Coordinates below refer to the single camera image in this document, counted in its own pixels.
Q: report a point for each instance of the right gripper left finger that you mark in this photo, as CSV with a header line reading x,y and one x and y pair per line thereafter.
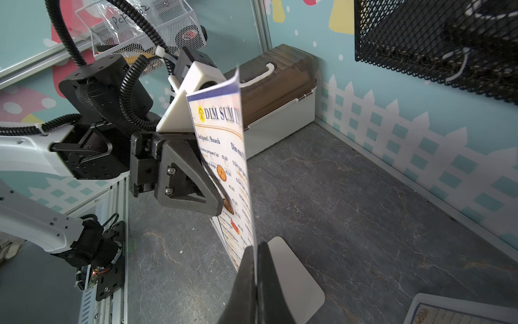
x,y
241,306

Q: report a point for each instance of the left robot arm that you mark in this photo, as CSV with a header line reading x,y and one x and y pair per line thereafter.
x,y
113,130

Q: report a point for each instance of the clear plastic labelled bag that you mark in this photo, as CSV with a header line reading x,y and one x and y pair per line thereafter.
x,y
113,26

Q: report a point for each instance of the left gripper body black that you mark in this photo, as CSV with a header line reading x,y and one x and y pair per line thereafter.
x,y
145,160

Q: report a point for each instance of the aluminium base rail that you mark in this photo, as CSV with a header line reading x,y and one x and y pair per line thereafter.
x,y
105,295

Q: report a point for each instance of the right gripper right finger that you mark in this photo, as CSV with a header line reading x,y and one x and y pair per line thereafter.
x,y
271,305

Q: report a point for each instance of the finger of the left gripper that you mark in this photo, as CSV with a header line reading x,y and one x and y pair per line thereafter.
x,y
208,200

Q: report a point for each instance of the white menu stand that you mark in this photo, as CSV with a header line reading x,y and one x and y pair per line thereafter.
x,y
458,305
301,292

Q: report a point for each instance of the dim sum menu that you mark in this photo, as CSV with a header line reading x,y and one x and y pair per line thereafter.
x,y
431,314
217,116

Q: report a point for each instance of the black tape roll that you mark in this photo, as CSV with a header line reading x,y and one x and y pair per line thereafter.
x,y
192,36

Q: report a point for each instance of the black mesh wall basket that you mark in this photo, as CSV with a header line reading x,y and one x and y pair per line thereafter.
x,y
406,37

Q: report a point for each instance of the brown lid storage box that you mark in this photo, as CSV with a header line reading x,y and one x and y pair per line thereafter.
x,y
278,96

